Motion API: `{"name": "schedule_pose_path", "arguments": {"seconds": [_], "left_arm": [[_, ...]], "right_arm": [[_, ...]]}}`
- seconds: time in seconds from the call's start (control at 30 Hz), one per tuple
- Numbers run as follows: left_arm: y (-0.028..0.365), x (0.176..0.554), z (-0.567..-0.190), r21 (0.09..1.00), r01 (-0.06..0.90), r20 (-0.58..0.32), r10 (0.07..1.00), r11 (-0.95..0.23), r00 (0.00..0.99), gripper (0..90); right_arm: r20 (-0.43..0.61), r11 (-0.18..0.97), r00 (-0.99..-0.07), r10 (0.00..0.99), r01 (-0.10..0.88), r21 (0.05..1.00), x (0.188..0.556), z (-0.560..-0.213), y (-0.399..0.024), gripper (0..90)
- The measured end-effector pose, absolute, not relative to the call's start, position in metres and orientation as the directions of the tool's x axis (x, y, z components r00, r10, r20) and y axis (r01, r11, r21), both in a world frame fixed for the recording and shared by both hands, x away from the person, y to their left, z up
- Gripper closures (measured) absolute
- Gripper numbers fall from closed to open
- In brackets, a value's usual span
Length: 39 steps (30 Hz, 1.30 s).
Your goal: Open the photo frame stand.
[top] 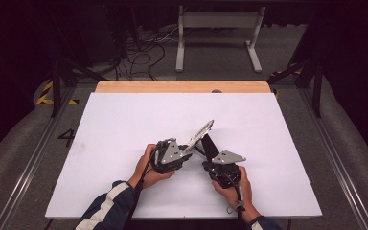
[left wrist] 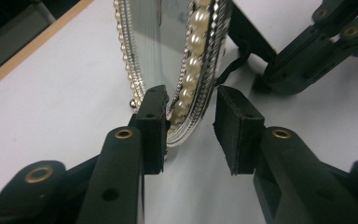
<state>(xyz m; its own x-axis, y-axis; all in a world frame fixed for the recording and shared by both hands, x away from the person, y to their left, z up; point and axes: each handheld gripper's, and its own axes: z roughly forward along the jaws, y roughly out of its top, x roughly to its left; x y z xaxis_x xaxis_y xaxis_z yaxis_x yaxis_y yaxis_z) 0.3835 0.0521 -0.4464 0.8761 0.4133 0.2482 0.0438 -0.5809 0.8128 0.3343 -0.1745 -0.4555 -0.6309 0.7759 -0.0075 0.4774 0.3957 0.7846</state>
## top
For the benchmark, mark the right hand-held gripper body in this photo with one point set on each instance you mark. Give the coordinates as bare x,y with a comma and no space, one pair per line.
225,167

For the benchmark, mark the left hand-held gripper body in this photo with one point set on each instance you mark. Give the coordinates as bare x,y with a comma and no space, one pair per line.
171,155

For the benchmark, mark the person's right hand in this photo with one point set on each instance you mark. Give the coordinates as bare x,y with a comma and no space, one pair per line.
236,195

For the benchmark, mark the person's left hand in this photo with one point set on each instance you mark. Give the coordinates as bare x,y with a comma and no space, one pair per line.
147,172

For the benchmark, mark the white table board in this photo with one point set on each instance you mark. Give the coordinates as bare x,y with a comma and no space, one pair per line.
124,121

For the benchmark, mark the wooden table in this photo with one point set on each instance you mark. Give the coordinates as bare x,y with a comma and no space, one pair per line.
182,86

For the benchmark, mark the white metal stand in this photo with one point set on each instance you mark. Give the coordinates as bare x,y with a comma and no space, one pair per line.
180,48

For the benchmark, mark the yellow black floor tape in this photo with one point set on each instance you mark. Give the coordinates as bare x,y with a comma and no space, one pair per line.
279,73
44,96

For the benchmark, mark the black metal stand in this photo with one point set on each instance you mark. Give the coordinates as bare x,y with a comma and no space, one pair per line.
56,89
317,92

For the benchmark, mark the aluminium floor rail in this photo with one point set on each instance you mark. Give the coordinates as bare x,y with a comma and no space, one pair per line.
35,159
332,153

